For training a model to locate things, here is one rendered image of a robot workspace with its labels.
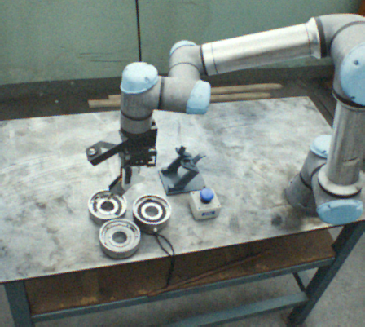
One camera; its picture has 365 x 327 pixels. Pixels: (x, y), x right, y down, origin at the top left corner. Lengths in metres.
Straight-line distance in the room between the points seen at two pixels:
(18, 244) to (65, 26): 1.69
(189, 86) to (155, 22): 1.85
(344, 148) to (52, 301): 0.93
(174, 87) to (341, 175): 0.47
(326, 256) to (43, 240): 0.96
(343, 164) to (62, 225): 0.74
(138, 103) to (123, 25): 1.82
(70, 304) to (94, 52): 1.75
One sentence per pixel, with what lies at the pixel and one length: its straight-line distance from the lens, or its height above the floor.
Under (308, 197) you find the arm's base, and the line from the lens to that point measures 1.46.
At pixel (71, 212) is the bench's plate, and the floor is 0.80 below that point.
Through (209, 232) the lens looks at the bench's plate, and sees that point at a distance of 1.35.
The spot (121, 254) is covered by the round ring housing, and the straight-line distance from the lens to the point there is 1.24.
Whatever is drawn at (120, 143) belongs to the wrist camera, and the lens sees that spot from 1.11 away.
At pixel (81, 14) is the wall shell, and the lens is 2.75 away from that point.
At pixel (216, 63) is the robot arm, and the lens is 1.12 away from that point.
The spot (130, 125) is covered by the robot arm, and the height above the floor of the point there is 1.16.
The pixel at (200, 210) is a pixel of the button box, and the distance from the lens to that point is 1.34.
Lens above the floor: 1.87
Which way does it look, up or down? 42 degrees down
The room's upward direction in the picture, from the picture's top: 10 degrees clockwise
